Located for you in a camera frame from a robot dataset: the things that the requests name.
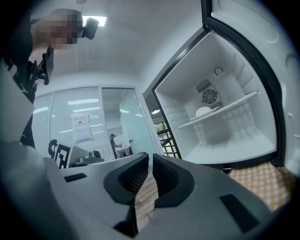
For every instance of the black chest-mounted device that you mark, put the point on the black chest-mounted device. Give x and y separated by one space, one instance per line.
49 63

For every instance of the white plate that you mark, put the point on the white plate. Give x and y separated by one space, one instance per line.
202 111

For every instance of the white fridge with black frame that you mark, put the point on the white fridge with black frame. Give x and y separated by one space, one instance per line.
234 145

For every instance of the glass partition wall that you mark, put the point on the glass partition wall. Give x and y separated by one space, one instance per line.
63 112

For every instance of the white fridge shelf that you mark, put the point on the white fridge shelf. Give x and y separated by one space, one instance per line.
218 110

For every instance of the person's head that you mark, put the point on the person's head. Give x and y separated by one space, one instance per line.
47 28

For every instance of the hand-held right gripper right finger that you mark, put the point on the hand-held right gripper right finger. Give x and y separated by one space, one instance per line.
180 187

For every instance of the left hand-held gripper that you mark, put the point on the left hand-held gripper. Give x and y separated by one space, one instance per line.
61 154

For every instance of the black head-mounted camera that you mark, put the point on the black head-mounted camera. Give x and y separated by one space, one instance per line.
90 28

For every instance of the white paper notice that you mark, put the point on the white paper notice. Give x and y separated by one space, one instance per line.
81 127

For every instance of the yellow checkered cloth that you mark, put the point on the yellow checkered cloth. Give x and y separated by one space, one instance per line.
262 185

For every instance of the dark window railing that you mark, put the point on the dark window railing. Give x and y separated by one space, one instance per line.
170 143

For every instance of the rectangular ceiling light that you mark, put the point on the rectangular ceiling light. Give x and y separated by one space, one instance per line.
99 21

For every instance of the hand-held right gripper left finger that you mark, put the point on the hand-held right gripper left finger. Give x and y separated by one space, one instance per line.
117 187

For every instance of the fridge fan grille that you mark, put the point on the fridge fan grille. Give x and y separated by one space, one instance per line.
209 95

